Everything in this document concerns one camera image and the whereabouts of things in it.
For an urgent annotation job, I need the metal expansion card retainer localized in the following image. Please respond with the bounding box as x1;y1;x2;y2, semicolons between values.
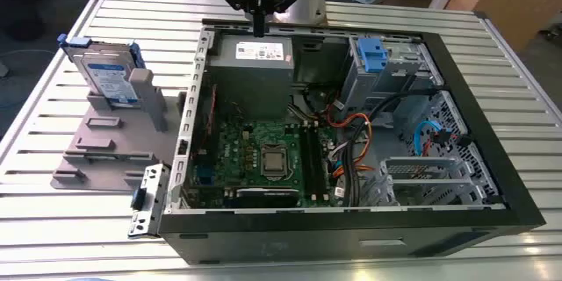
125;161;171;240

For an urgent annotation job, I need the black cable bundle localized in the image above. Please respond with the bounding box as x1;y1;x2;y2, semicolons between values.
341;87;443;207

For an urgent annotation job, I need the grey plastic parts rack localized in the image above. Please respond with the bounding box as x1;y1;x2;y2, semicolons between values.
49;68;188;193

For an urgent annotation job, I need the grey metal drive cage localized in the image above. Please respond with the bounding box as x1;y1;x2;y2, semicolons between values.
337;34;443;126

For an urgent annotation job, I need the yellow black wire bundle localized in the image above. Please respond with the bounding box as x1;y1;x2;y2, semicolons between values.
287;84;341;123

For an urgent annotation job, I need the blue data wire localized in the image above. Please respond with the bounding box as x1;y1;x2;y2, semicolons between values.
412;118;460;157

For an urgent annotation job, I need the green RAM stick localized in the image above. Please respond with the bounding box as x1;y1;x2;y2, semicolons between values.
85;152;135;162

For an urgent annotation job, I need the black open PC case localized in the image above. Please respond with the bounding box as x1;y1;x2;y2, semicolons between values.
155;17;547;266

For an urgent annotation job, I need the grey power supply unit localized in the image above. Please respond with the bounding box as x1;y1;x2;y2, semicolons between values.
204;33;295;123

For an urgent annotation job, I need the black RAM slot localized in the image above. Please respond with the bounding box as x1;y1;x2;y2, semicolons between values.
299;122;317;201
309;122;329;201

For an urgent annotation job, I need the green motherboard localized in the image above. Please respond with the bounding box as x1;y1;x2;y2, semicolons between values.
185;119;349;210

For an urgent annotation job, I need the silver CPU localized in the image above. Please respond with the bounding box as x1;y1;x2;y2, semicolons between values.
263;152;285;172

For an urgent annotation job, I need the CPU socket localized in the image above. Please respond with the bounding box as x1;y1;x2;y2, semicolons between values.
257;142;291;180

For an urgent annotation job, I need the metal disk bay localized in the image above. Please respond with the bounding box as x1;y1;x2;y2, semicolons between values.
379;155;502;208

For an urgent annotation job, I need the red black power wire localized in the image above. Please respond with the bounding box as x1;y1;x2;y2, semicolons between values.
431;130;474;147

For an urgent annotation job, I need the thin red fan wire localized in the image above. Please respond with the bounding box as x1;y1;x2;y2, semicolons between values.
192;83;219;157

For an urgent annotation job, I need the hard disk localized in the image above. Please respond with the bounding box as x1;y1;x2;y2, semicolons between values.
56;33;144;110

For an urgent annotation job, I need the orange yellow wire bundle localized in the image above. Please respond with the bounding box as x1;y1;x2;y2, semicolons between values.
327;112;376;182

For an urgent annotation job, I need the blue plastic drive latch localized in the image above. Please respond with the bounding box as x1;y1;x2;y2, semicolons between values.
356;36;391;74

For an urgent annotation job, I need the black graphics card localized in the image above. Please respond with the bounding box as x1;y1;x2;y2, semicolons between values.
233;187;300;209

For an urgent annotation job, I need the black office chair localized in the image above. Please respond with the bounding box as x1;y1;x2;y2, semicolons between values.
0;0;49;42

